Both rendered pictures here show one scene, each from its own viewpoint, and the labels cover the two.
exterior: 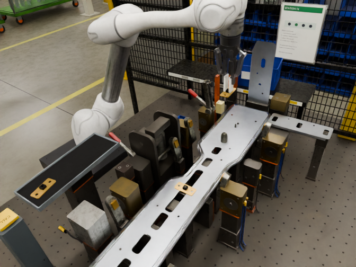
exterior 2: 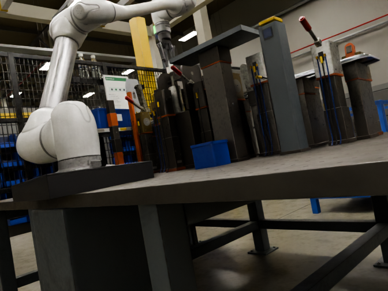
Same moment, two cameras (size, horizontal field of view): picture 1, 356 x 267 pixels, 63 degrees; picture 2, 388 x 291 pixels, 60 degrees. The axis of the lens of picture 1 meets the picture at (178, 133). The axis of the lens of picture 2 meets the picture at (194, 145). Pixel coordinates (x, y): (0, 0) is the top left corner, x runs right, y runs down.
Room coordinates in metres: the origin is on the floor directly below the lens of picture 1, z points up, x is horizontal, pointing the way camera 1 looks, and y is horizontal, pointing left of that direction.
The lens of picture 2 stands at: (0.79, 1.71, 0.74)
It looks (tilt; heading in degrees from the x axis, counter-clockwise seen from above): 2 degrees up; 276
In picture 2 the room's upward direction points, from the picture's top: 10 degrees counter-clockwise
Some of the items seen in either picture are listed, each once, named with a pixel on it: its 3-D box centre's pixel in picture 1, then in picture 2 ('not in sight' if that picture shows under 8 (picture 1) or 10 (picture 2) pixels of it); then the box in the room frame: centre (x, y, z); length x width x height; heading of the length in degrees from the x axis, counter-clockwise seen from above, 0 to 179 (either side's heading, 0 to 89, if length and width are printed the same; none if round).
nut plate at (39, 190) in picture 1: (43, 187); not in sight; (0.68, 0.46, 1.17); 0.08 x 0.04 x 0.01; 153
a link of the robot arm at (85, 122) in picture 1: (87, 128); (73, 130); (1.35, 0.51, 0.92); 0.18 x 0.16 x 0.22; 155
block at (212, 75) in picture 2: (87, 207); (223, 105); (0.78, 0.40, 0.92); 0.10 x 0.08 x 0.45; 144
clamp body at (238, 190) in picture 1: (234, 219); not in sight; (0.70, -0.20, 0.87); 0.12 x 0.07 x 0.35; 54
